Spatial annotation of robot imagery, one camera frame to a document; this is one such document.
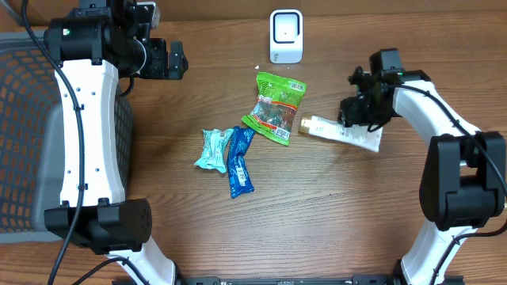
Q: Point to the white barcode scanner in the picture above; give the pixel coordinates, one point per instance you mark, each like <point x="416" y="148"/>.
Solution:
<point x="286" y="36"/>

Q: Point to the green snack bag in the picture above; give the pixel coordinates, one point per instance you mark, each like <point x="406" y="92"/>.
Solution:
<point x="278" y="101"/>

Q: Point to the teal snack packet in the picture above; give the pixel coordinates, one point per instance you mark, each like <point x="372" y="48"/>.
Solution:
<point x="215" y="143"/>

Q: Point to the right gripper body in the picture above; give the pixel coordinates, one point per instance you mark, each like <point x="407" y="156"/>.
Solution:
<point x="367" y="111"/>

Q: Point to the grey plastic shopping basket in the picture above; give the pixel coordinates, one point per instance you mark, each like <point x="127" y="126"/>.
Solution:
<point x="32" y="140"/>

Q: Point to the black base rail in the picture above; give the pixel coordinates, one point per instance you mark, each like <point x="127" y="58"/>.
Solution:
<point x="375" y="279"/>

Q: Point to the blue snack packet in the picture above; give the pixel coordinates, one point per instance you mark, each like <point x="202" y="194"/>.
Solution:
<point x="239" y="178"/>

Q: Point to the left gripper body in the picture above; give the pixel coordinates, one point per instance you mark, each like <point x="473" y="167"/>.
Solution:
<point x="156" y="64"/>

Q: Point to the white cosmetic tube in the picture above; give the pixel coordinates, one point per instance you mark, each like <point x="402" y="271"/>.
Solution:
<point x="332" y="130"/>

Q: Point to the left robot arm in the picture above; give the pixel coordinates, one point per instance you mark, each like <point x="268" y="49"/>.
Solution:
<point x="91" y="49"/>

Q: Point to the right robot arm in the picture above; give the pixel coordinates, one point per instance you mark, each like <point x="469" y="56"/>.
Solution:
<point x="463" y="182"/>

